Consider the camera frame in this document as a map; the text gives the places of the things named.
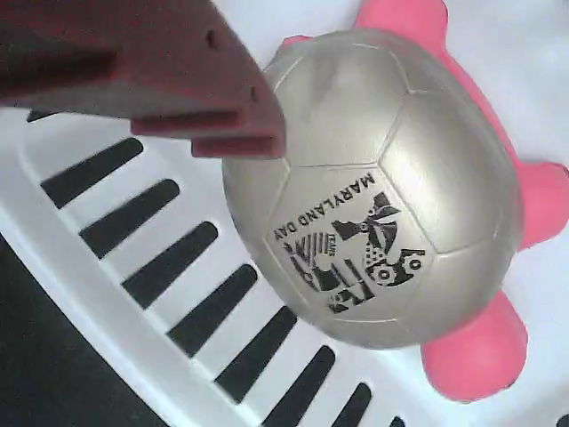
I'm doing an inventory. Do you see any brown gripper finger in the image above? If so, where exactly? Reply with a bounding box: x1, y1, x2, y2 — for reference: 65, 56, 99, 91
0, 0, 288, 160

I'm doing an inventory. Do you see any pink turtle toy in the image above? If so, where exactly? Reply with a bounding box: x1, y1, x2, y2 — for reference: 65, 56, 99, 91
220, 0, 569, 405

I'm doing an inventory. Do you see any white slotted tray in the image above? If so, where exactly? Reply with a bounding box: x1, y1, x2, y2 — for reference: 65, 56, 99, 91
0, 0, 569, 427

